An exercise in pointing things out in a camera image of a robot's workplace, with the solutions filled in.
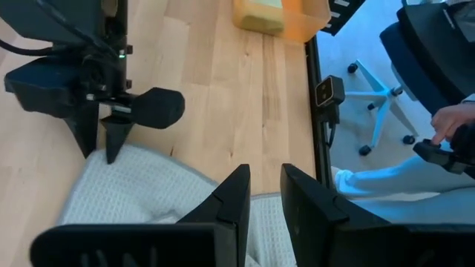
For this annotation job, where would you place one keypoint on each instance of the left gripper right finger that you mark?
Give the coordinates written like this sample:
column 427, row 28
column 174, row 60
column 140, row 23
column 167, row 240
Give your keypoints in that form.
column 306, row 215

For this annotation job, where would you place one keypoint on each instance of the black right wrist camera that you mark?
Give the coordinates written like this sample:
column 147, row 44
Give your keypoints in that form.
column 44, row 89

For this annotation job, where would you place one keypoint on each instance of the person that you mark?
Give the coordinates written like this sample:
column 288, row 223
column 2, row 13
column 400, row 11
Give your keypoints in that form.
column 389, row 178

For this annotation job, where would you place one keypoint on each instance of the grey microfiber towel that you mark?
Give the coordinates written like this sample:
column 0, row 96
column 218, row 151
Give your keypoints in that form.
column 122, row 185

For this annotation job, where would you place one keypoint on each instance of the orange translucent plastic basket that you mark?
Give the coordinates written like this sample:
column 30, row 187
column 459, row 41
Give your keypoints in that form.
column 308, row 22

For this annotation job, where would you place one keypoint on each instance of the black aluminium table frame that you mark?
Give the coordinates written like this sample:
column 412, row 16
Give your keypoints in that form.
column 315, row 66

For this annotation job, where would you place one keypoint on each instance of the green microfiber towel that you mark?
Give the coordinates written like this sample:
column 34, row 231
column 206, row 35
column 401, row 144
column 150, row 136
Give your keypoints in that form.
column 263, row 22

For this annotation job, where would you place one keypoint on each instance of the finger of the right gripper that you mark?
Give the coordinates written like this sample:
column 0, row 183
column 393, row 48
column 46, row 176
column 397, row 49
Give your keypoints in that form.
column 114, row 137
column 87, row 130

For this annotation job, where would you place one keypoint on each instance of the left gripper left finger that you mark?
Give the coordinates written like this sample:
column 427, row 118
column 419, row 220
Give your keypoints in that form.
column 232, row 211

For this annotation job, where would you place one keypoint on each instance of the office chair with white base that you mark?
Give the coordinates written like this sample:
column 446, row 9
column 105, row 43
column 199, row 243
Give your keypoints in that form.
column 408, row 66

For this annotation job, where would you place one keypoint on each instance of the person's hand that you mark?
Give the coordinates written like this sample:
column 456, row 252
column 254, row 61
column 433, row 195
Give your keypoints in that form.
column 449, row 118

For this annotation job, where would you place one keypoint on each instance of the small black camera box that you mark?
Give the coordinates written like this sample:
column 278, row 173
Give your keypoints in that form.
column 330, row 91

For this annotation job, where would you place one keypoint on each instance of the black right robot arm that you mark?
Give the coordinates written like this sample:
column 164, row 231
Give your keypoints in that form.
column 48, row 16

